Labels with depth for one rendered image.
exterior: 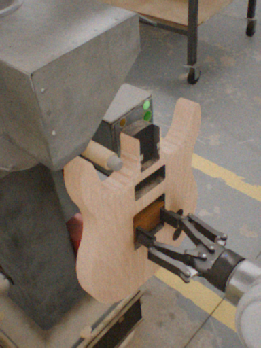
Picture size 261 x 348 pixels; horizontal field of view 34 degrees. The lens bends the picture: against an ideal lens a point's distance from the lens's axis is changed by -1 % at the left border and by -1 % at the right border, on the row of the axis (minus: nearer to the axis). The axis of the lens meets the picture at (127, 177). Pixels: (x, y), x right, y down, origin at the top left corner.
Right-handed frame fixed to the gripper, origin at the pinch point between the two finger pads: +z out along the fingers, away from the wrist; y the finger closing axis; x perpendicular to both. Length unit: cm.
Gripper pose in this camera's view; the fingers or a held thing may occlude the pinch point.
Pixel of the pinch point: (151, 223)
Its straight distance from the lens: 89.4
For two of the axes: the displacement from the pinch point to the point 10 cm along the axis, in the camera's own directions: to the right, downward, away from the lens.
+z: -7.4, -4.3, 5.2
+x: -0.1, -7.7, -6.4
